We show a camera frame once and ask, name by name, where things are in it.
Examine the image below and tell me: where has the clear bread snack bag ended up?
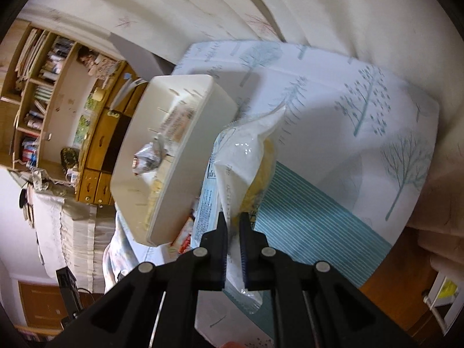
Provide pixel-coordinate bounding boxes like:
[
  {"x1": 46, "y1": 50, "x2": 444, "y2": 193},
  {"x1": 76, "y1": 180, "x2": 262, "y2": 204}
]
[{"x1": 190, "y1": 103, "x2": 286, "y2": 314}]

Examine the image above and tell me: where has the red white snack packet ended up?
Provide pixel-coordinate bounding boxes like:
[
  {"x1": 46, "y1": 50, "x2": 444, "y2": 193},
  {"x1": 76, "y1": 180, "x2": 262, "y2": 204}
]
[{"x1": 169, "y1": 217, "x2": 194, "y2": 255}]

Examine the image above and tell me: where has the red dates snack packet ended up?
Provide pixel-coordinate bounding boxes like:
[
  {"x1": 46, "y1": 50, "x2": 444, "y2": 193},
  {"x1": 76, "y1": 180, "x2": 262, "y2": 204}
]
[{"x1": 132, "y1": 140, "x2": 166, "y2": 175}]

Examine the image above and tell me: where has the red striped snack packet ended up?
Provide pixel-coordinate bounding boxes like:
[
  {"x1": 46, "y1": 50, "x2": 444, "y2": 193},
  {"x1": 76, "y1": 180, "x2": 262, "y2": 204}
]
[{"x1": 158, "y1": 103, "x2": 196, "y2": 142}]

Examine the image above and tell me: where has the brown wooden door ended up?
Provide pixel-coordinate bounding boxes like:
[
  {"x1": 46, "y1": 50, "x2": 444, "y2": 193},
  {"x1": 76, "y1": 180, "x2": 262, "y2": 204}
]
[{"x1": 18, "y1": 282, "x2": 68, "y2": 330}]

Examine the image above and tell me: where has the white lace covered cabinet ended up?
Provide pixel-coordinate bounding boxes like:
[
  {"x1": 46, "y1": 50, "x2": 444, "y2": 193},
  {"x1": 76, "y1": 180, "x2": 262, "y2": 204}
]
[{"x1": 29, "y1": 188, "x2": 116, "y2": 293}]

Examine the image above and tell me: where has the white plastic storage bin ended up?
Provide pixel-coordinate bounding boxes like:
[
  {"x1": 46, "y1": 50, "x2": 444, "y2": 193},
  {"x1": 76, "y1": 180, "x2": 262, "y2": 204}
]
[{"x1": 110, "y1": 75, "x2": 238, "y2": 247}]

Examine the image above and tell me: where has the tree print tablecloth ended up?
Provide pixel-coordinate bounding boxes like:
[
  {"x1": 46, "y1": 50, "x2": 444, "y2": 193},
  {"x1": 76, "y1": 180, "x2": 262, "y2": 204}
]
[{"x1": 103, "y1": 39, "x2": 441, "y2": 348}]

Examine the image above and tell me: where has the wooden desk with drawers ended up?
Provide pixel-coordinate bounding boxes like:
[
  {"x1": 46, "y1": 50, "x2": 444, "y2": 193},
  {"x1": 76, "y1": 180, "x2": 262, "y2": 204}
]
[{"x1": 75, "y1": 61, "x2": 146, "y2": 205}]

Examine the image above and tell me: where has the wooden bookshelf hutch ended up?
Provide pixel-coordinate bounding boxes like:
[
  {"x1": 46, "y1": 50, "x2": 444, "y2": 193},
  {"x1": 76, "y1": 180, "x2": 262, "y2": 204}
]
[{"x1": 1, "y1": 20, "x2": 123, "y2": 178}]

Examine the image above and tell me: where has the grey office chair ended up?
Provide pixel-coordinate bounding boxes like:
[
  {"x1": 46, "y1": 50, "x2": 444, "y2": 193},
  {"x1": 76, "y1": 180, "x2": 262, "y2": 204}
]
[{"x1": 109, "y1": 33, "x2": 165, "y2": 111}]

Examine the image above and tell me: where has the floral white curtain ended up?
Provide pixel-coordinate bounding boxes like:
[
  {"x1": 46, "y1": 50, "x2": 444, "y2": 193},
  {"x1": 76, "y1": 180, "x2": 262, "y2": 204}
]
[{"x1": 20, "y1": 0, "x2": 463, "y2": 273}]

